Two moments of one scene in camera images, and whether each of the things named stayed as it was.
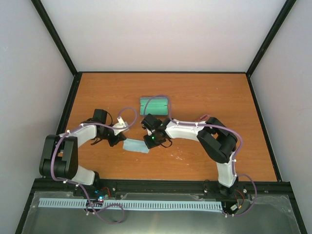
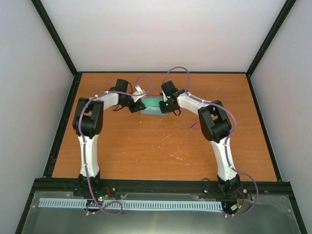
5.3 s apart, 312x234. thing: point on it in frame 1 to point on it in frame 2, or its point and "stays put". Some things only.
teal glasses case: x=157 y=106 stays put
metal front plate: x=269 y=214 stays put
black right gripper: x=149 y=144 to x=164 y=110
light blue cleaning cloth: x=135 y=145 to x=153 y=110
